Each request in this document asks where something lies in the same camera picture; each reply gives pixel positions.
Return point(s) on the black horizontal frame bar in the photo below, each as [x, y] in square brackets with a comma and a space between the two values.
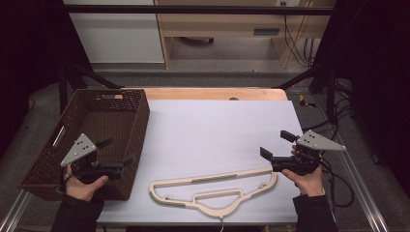
[193, 9]

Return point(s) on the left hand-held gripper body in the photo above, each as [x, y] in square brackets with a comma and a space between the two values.
[79, 150]

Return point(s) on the white cabinet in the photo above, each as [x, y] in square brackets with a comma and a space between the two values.
[119, 35]

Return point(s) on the brown woven plastic basket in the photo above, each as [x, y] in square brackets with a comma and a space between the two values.
[106, 129]

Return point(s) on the light wooden desk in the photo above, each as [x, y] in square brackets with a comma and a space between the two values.
[219, 24]

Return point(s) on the person's left hand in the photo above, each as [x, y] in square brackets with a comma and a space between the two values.
[83, 190]

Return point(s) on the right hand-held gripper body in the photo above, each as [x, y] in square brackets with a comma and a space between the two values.
[309, 161]

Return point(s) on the black metal frame strut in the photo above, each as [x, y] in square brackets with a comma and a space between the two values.
[309, 74]
[87, 75]

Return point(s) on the black curtain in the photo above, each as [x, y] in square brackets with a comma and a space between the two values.
[377, 64]
[29, 48]

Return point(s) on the cream plastic clothes hanger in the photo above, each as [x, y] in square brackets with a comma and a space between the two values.
[212, 178]

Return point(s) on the yellow and black tool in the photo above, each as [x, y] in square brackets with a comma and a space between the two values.
[304, 101]

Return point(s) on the person's right hand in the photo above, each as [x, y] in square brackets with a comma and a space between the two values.
[309, 184]

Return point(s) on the white table mat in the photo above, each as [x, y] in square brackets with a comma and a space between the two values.
[209, 135]

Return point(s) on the aluminium rail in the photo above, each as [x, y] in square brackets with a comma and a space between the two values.
[14, 212]
[354, 180]

